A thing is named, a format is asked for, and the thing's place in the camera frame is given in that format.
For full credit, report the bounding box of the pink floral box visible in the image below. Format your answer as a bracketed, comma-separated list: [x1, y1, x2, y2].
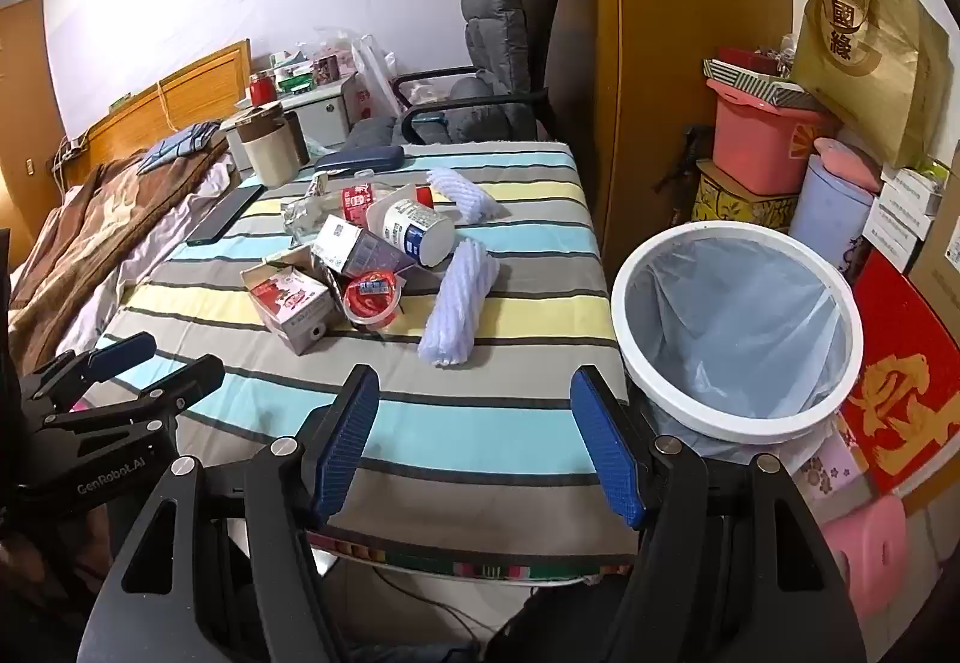
[791, 423, 878, 521]

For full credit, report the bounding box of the pink plastic tub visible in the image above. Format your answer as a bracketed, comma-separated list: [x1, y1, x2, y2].
[705, 76, 841, 195]

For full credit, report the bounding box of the clear plastic bag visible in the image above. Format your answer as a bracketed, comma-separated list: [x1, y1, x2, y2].
[300, 29, 353, 86]

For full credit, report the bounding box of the red milk carton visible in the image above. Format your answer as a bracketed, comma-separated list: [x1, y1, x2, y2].
[240, 262, 335, 356]

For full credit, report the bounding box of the white power strip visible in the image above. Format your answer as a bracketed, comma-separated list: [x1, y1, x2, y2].
[49, 134, 91, 173]

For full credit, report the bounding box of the grey chair cushion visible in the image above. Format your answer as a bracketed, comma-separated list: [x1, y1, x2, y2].
[442, 0, 541, 143]

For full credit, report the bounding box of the pink plastic stool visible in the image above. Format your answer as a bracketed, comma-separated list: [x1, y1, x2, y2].
[821, 494, 931, 623]

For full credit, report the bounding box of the red gift box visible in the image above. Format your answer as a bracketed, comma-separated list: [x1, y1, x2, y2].
[840, 250, 960, 495]

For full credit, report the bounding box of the clear bottle with red label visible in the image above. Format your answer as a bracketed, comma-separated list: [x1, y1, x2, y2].
[281, 170, 436, 240]

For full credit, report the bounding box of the purple and white carton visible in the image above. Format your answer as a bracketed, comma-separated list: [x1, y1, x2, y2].
[310, 217, 413, 278]

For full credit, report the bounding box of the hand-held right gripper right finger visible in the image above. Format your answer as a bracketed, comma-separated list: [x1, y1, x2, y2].
[570, 367, 867, 663]

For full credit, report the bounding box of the beige container with brown lid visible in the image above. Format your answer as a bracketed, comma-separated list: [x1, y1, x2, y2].
[225, 108, 310, 188]

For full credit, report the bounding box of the wooden door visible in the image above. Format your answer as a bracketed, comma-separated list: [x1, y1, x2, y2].
[0, 0, 68, 191]

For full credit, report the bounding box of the lilac bucket with pink lid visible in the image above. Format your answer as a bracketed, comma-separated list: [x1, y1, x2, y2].
[787, 138, 882, 259]

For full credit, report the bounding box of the wooden wardrobe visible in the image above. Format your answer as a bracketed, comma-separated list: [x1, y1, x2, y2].
[508, 0, 796, 259]

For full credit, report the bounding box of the dark grey pillow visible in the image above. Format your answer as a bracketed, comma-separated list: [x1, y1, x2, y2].
[341, 117, 398, 155]

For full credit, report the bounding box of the white plastic bag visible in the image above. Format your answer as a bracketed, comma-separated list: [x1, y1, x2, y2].
[349, 33, 406, 120]

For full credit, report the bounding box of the yellow patterned box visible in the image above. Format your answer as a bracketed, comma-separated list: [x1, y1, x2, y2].
[691, 159, 800, 233]

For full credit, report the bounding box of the white foam fruit net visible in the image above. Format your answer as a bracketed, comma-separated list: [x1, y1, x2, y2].
[418, 237, 501, 368]
[426, 166, 500, 225]

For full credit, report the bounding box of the navy blue case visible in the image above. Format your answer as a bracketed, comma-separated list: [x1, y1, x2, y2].
[313, 142, 404, 173]

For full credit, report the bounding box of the pale bed sheet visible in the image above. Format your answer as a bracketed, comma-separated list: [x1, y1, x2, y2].
[11, 153, 248, 364]

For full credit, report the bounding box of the wooden headboard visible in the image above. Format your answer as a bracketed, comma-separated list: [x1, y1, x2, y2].
[64, 38, 252, 165]

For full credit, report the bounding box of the black office chair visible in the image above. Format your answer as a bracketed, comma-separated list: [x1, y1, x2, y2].
[392, 0, 571, 145]

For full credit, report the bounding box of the gold paper bag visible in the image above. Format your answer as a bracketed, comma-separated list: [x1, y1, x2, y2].
[791, 0, 952, 169]

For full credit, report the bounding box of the black smartphone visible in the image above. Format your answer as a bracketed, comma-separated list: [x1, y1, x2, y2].
[185, 183, 265, 248]

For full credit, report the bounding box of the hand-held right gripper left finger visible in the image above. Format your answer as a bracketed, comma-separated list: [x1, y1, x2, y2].
[79, 364, 381, 663]

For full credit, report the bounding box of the brown cardboard box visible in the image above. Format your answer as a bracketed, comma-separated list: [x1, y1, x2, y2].
[907, 138, 960, 304]

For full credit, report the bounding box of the green and white carton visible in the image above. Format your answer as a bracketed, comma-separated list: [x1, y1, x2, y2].
[270, 52, 316, 94]

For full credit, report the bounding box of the brown blanket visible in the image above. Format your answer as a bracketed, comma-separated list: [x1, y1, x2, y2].
[7, 134, 230, 353]

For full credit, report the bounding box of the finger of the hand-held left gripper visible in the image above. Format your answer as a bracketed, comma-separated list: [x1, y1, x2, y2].
[19, 333, 157, 409]
[43, 355, 224, 437]

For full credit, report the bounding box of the white round trash bin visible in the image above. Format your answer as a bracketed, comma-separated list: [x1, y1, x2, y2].
[611, 220, 865, 465]

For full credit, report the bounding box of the green striped gift box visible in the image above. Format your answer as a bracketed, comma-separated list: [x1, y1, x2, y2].
[703, 49, 826, 109]

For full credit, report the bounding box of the translucent bin liner bag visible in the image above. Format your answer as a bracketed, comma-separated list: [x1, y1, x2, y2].
[626, 235, 850, 465]

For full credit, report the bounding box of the white nightstand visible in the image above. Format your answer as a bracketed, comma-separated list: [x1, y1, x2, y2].
[281, 89, 361, 146]

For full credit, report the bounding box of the blue plaid cloth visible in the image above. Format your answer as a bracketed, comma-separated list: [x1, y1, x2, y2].
[137, 121, 222, 175]

